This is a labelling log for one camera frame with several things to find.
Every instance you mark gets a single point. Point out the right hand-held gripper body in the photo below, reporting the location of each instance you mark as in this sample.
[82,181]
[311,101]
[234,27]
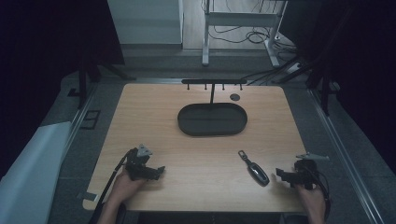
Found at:
[306,174]

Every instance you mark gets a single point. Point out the black metal stand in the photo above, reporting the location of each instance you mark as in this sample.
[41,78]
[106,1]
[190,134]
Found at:
[82,84]

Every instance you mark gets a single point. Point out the white sheet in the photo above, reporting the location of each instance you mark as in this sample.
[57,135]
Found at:
[31,174]

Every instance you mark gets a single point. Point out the person's left hand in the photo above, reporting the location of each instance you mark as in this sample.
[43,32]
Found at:
[126,186]

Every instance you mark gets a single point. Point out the grey tape strip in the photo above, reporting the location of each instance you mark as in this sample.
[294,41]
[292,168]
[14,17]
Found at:
[87,196]

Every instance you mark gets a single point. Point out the white power strip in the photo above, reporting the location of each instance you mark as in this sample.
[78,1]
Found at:
[293,67]

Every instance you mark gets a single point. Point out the white cabinet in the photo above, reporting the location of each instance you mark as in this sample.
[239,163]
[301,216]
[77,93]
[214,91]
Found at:
[144,21]

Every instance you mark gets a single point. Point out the black key rack with tray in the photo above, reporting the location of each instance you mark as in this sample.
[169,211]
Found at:
[212,119]

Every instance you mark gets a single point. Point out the round black table grommet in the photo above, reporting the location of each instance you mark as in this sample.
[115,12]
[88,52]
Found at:
[235,97]

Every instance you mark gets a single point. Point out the white desk frame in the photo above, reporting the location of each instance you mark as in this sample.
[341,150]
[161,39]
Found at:
[239,19]

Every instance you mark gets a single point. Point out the person's right hand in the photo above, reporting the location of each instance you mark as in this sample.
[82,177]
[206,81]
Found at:
[311,200]

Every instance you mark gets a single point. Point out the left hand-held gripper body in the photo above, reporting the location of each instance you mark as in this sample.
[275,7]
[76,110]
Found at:
[138,161]

